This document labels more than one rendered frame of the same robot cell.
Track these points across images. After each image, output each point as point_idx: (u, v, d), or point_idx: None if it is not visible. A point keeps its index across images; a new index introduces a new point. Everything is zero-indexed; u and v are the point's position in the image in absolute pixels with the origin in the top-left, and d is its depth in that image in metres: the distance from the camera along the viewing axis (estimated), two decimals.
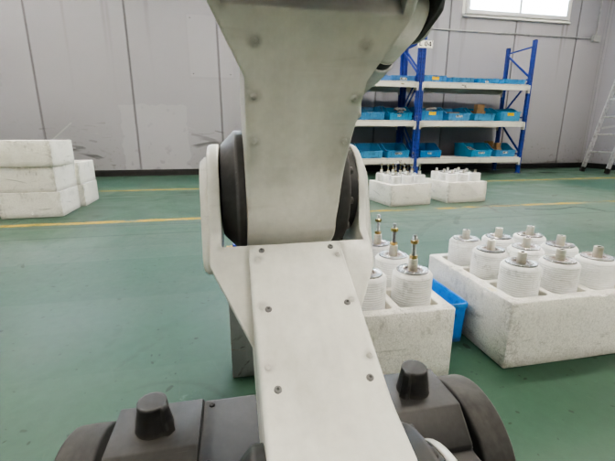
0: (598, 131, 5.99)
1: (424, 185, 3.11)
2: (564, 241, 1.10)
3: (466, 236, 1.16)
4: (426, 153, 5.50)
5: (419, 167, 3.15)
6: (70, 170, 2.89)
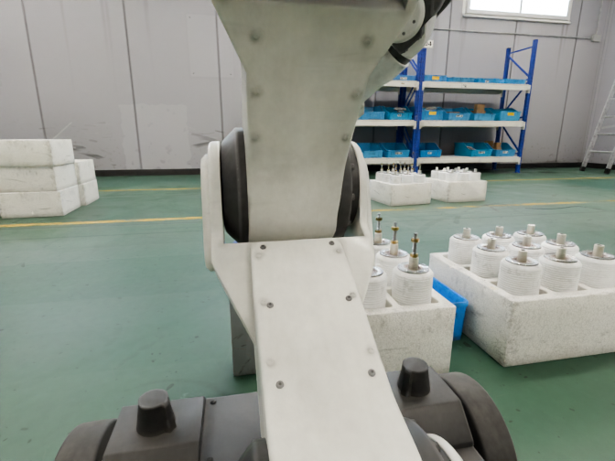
0: (598, 131, 5.99)
1: (424, 185, 3.11)
2: (564, 241, 1.10)
3: (466, 235, 1.16)
4: (426, 153, 5.50)
5: (419, 167, 3.15)
6: (70, 169, 2.89)
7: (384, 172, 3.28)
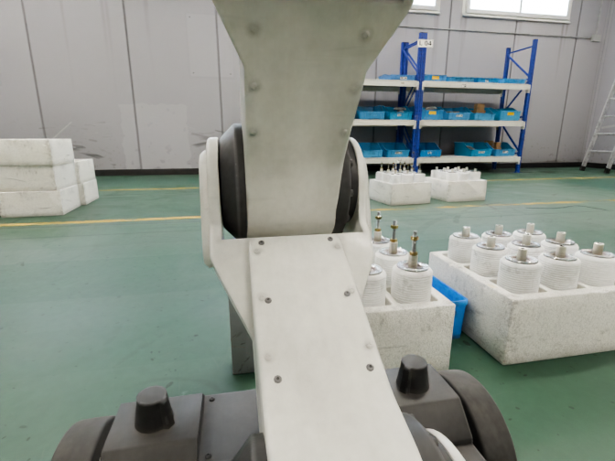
0: (598, 131, 5.99)
1: (424, 184, 3.11)
2: (564, 239, 1.10)
3: (466, 233, 1.16)
4: (426, 152, 5.50)
5: (419, 166, 3.15)
6: (70, 169, 2.89)
7: None
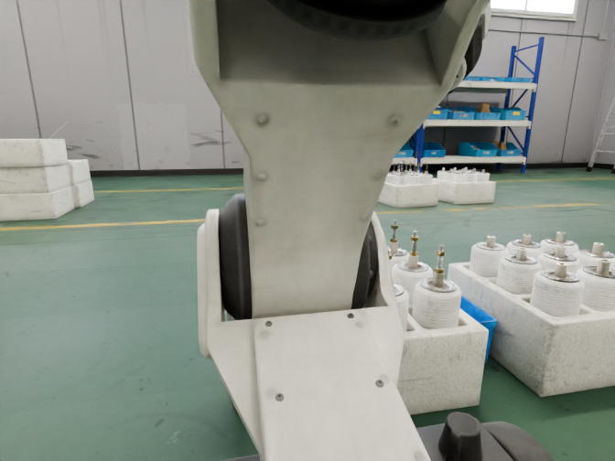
0: (606, 131, 5.88)
1: (431, 186, 3.00)
2: (601, 251, 0.98)
3: (490, 244, 1.05)
4: (429, 153, 5.39)
5: (426, 168, 3.04)
6: (63, 170, 2.78)
7: (390, 173, 3.17)
